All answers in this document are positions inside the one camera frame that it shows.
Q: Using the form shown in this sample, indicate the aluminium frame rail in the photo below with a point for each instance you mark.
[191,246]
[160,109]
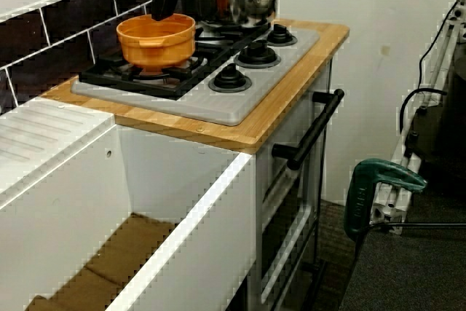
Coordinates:
[391,212]

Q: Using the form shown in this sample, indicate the wooden countertop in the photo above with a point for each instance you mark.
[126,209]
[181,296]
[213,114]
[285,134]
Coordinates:
[291,100]

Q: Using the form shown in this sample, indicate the white sink basin box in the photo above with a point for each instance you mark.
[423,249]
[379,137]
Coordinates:
[204,252]

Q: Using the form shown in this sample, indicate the black burner grate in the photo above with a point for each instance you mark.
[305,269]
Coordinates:
[249,38]
[127,87]

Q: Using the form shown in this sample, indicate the dark tile backsplash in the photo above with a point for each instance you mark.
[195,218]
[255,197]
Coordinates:
[65,27]

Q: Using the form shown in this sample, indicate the dark machine base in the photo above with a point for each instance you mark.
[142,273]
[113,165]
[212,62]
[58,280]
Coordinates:
[451,125]

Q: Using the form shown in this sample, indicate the green clamp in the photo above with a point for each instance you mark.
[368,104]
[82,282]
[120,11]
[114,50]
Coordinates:
[358,201]

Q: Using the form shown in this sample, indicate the grey toy stove plate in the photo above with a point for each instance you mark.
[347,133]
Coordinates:
[218,107]

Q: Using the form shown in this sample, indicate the white toy oven front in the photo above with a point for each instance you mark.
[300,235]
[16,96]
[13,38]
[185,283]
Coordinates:
[291,121]

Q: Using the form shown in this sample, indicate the white ribbed drainboard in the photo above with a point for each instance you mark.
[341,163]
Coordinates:
[43,132]

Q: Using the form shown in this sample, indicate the brown cardboard piece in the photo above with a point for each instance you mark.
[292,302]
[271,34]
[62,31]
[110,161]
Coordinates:
[120,252]

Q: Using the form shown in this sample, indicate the orange plastic toy pot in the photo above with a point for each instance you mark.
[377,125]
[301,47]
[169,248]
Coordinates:
[156,49]

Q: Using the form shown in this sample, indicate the black stove knob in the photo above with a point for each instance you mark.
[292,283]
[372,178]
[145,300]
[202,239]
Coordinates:
[229,79]
[281,36]
[256,54]

